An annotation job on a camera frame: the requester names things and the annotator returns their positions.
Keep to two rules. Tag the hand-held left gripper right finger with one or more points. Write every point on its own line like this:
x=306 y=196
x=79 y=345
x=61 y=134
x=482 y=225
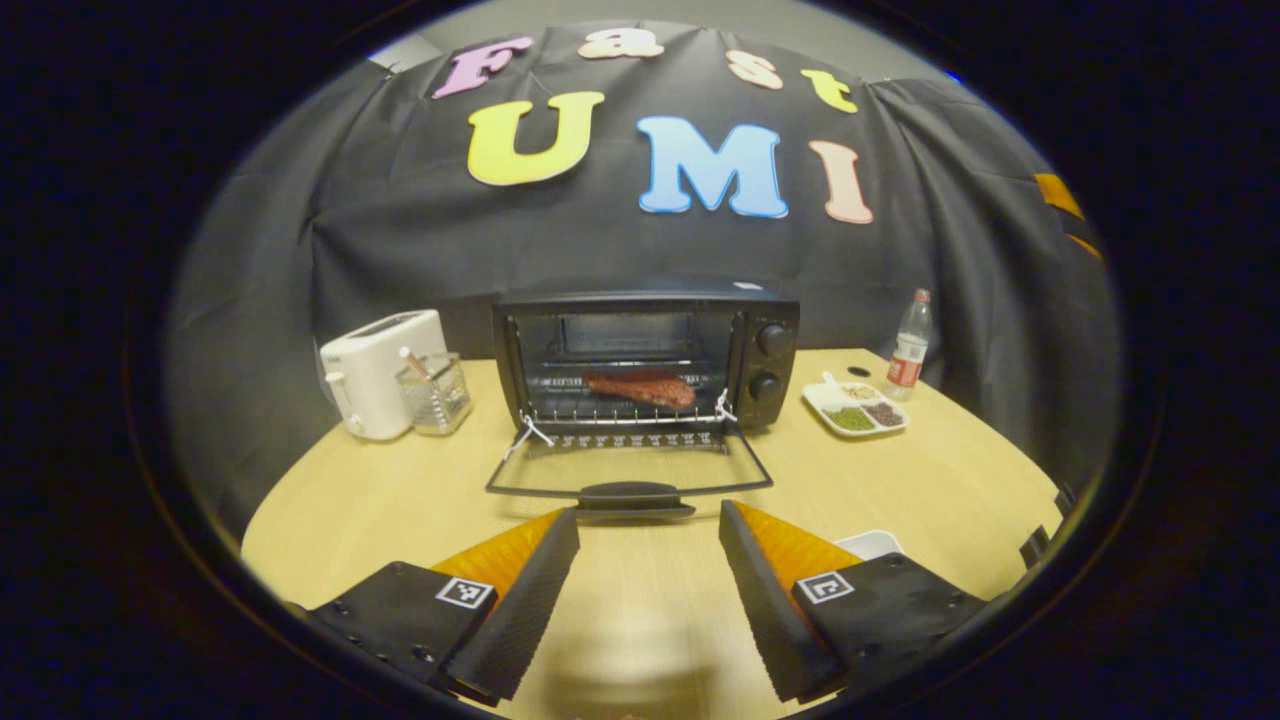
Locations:
x=765 y=610

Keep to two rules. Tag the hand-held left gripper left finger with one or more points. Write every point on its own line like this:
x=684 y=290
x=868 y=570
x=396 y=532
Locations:
x=525 y=610

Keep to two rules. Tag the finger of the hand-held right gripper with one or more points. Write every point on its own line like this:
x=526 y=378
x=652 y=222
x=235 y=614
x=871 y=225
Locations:
x=1086 y=247
x=1058 y=195

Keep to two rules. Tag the black electric oven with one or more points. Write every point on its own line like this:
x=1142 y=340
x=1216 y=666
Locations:
x=770 y=375

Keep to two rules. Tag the red meat slice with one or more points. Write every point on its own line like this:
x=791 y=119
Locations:
x=640 y=388

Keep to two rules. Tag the white ribbed plate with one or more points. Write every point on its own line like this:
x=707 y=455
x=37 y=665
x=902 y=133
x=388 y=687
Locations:
x=870 y=543

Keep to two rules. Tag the clear bottle with red label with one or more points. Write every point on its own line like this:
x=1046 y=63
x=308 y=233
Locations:
x=908 y=360

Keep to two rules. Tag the white divided dish with beans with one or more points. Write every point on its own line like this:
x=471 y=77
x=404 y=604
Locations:
x=855 y=408

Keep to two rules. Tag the clear square container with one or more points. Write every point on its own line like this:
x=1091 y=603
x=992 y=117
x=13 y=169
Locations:
x=440 y=400

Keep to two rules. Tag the pink white stick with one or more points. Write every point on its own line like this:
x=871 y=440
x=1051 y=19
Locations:
x=413 y=360

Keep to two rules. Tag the white toaster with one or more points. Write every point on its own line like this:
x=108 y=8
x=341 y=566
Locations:
x=370 y=370

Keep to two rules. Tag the black backdrop cloth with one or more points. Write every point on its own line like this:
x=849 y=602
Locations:
x=400 y=230

